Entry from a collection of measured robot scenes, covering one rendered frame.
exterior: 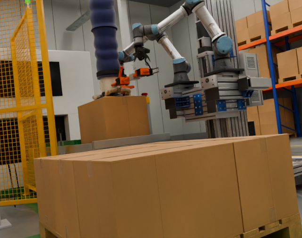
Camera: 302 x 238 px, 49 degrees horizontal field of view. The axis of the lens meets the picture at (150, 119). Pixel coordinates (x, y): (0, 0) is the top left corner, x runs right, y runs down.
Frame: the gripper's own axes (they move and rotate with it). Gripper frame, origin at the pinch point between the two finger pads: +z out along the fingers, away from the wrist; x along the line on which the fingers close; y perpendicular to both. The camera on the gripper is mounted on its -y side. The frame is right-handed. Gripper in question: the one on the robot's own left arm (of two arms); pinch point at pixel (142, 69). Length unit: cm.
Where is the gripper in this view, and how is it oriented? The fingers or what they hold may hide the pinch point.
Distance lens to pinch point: 247.6
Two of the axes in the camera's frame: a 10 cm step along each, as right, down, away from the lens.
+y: -5.1, 0.9, 8.6
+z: 1.1, 9.9, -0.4
